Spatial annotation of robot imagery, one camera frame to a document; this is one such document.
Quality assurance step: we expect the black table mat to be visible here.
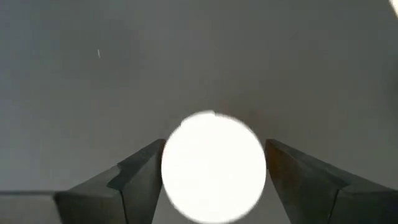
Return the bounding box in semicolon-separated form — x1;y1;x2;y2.
0;0;398;224

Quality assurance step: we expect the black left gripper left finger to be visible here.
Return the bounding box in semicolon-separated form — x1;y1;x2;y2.
54;139;167;224

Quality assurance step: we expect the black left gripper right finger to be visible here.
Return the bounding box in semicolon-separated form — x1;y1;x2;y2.
264;139;398;224

